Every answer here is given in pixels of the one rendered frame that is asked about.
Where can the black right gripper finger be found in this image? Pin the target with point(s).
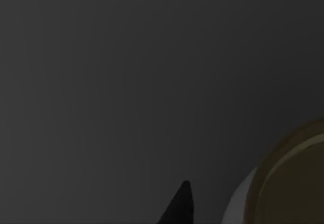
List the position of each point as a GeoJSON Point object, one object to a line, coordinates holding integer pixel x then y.
{"type": "Point", "coordinates": [183, 206]}

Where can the brown round plant pot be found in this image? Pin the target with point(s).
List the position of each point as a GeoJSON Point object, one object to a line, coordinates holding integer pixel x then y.
{"type": "Point", "coordinates": [291, 178]}

